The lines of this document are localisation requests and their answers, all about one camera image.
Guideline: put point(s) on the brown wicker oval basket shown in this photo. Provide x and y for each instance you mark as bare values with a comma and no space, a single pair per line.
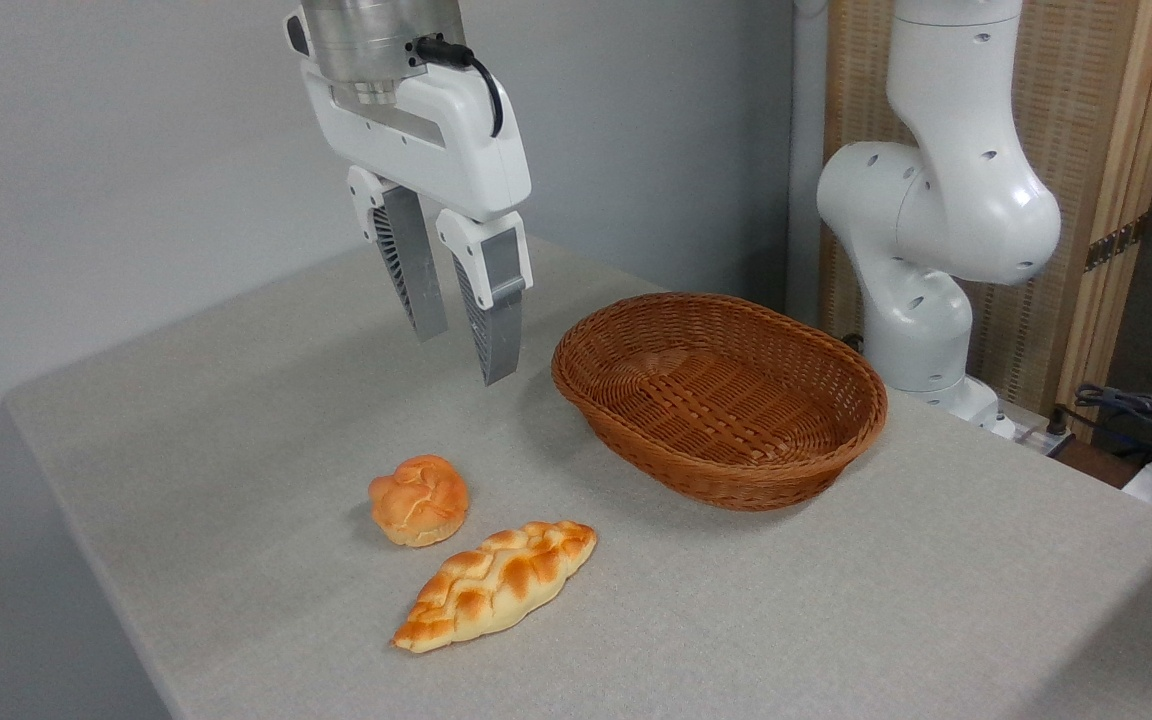
721,400

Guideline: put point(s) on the white power strip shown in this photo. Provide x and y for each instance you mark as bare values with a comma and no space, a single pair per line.
1041,438

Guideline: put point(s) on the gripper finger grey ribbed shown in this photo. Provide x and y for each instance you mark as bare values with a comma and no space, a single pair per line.
501,320
416,270

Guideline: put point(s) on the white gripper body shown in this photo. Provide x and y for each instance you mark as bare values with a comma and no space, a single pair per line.
451,140

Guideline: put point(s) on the wooden bamboo folding screen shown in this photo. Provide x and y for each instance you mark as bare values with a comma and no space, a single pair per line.
1086,140

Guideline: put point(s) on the brass screen hinge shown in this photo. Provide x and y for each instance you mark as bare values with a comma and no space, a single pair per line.
1116,243

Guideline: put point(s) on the round knotted bread roll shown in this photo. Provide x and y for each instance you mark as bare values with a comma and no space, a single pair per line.
419,501

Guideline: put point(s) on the long braided bread loaf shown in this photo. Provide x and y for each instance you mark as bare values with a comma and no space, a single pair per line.
496,585

